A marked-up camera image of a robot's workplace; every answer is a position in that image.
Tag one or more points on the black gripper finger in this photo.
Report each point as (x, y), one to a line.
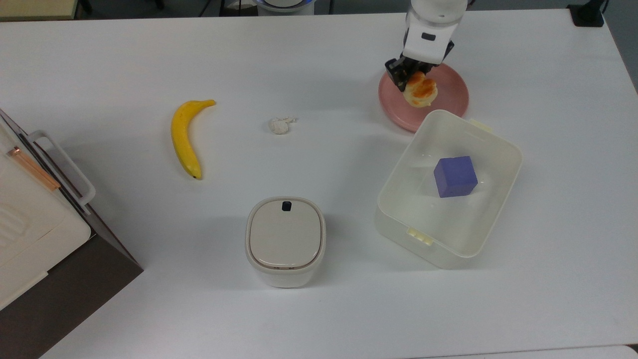
(398, 72)
(446, 57)

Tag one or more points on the dark robot gripper body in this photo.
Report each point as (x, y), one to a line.
(428, 42)

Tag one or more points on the toasted bread roll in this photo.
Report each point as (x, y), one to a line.
(421, 92)

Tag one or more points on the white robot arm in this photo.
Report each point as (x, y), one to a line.
(438, 10)

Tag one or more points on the pink round plate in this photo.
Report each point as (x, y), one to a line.
(448, 99)

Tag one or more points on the purple cube block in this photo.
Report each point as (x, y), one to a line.
(454, 175)

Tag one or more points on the small white garlic bulb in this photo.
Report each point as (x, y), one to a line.
(279, 125)

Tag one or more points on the white plastic storage container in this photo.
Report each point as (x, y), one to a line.
(398, 219)

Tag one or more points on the cream lidded trash can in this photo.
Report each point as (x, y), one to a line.
(284, 239)

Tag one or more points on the yellow banana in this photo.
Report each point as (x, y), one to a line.
(182, 139)

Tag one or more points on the wooden side desk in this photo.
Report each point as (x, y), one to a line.
(35, 7)

